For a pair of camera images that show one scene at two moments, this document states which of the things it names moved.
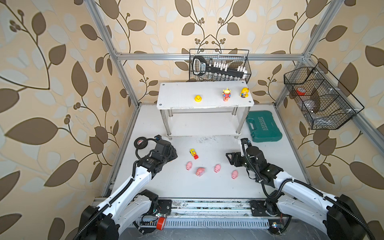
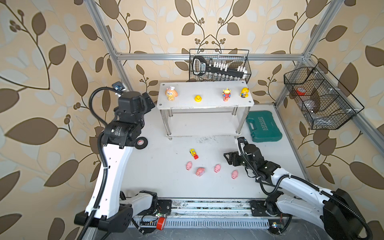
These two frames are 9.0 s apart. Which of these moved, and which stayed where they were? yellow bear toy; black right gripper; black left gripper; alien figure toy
Moved: black left gripper
Stayed: alien figure toy; yellow bear toy; black right gripper
